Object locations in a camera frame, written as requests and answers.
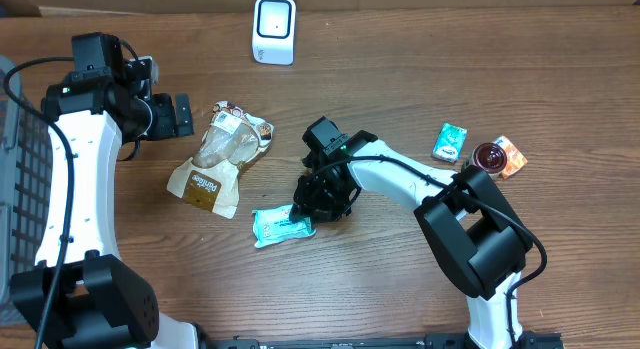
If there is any beige brown bread bag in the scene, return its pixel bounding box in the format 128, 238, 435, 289
167, 101, 275, 219

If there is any large teal wipes pack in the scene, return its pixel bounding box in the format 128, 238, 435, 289
252, 204, 316, 249

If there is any teal tissue pack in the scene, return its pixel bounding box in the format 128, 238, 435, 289
432, 123, 467, 163

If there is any jar with green lid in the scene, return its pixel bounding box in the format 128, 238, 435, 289
461, 142, 508, 179

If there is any orange tissue pack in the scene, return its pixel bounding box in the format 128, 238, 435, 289
494, 135, 528, 179

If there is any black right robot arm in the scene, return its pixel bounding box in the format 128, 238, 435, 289
290, 117, 536, 348

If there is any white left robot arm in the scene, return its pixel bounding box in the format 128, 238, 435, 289
10, 56, 207, 348

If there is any white barcode scanner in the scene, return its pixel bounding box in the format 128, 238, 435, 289
252, 0, 297, 66

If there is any dark grey plastic basket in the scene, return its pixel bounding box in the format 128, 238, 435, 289
0, 55, 56, 326

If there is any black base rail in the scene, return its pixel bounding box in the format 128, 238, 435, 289
200, 334, 466, 349

